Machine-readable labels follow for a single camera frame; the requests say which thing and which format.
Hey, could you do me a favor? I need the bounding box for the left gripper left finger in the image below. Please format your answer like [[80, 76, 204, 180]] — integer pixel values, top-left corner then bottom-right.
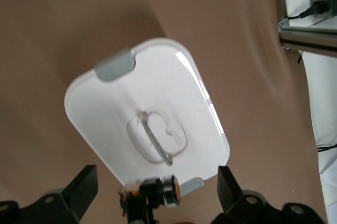
[[0, 165, 100, 224]]

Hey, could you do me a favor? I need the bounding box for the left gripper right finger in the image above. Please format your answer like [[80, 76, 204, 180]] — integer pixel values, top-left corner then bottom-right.
[[213, 165, 329, 224]]

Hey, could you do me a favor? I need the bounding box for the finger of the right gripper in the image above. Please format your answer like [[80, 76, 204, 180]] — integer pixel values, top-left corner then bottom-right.
[[126, 204, 157, 224]]

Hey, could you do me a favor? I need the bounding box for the orange push-button switch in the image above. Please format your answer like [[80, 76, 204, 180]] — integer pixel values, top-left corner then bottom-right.
[[117, 175, 183, 218]]

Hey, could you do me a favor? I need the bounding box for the white lidded container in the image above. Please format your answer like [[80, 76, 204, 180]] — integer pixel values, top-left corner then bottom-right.
[[64, 37, 231, 191]]

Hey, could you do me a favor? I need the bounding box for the white side panel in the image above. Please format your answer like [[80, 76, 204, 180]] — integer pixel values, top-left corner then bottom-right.
[[302, 50, 337, 224]]

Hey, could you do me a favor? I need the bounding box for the grey lid handle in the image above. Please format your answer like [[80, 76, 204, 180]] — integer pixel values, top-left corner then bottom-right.
[[136, 112, 174, 167]]

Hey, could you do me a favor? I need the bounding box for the aluminium table frame rail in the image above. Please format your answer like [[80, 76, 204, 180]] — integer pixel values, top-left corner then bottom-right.
[[277, 15, 337, 58]]

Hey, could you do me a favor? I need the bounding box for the black plug cable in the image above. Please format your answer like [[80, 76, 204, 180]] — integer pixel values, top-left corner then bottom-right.
[[286, 2, 330, 20]]

